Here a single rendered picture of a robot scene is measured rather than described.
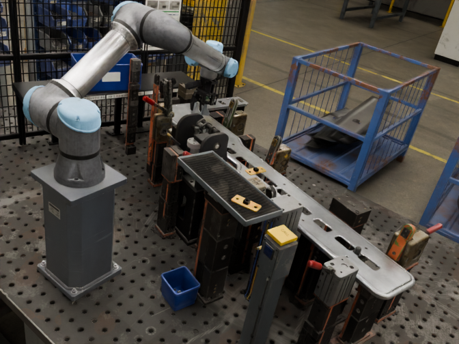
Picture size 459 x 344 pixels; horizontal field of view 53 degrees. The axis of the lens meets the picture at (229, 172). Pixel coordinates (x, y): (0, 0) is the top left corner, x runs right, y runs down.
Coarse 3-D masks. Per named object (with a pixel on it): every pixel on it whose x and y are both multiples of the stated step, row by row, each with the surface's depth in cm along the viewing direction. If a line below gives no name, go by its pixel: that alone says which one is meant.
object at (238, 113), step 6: (234, 114) 218; (240, 114) 217; (246, 114) 218; (234, 120) 216; (240, 120) 218; (246, 120) 220; (234, 126) 218; (240, 126) 221; (234, 132) 220; (240, 132) 222
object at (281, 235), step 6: (276, 228) 124; (282, 228) 125; (270, 234) 122; (276, 234) 122; (282, 234) 122; (288, 234) 123; (294, 234) 123; (276, 240) 121; (282, 240) 120; (288, 240) 121; (294, 240) 122
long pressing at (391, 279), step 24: (216, 120) 218; (240, 144) 200; (240, 168) 182; (264, 168) 185; (288, 192) 172; (312, 216) 161; (336, 216) 164; (312, 240) 149; (336, 240) 151; (360, 240) 153; (360, 264) 142; (384, 264) 144; (384, 288) 135; (408, 288) 138
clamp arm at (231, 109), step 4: (232, 100) 213; (236, 100) 212; (232, 104) 212; (236, 104) 212; (228, 108) 215; (232, 108) 213; (236, 108) 214; (228, 112) 215; (232, 112) 213; (228, 116) 215; (232, 116) 215; (224, 120) 217; (228, 120) 215; (224, 124) 217; (228, 124) 216
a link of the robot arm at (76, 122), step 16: (48, 112) 132; (64, 112) 127; (80, 112) 128; (96, 112) 131; (48, 128) 133; (64, 128) 128; (80, 128) 128; (96, 128) 132; (64, 144) 131; (80, 144) 130; (96, 144) 134
